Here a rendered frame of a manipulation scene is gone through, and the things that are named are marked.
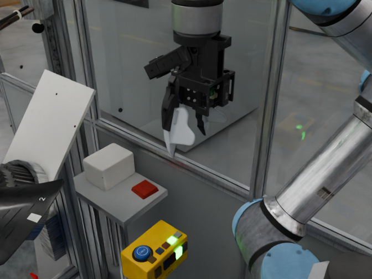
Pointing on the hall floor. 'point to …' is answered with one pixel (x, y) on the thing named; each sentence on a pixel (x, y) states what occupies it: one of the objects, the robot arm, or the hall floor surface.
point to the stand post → (72, 223)
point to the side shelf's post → (122, 242)
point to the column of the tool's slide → (76, 160)
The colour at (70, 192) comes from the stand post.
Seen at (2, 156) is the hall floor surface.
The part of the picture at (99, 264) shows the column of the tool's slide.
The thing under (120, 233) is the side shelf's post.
